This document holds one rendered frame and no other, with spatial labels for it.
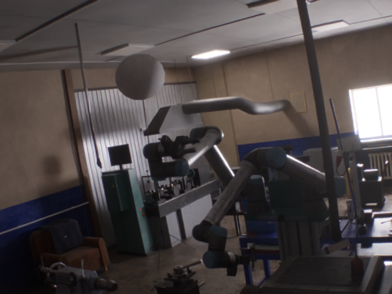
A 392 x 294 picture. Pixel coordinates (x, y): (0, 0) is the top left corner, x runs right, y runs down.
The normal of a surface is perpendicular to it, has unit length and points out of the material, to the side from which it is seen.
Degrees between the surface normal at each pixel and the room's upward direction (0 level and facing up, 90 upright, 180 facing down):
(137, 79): 114
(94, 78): 90
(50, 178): 90
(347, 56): 90
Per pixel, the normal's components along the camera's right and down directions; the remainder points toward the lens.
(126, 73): -0.17, 0.34
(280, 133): -0.52, 0.17
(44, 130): 0.83, -0.09
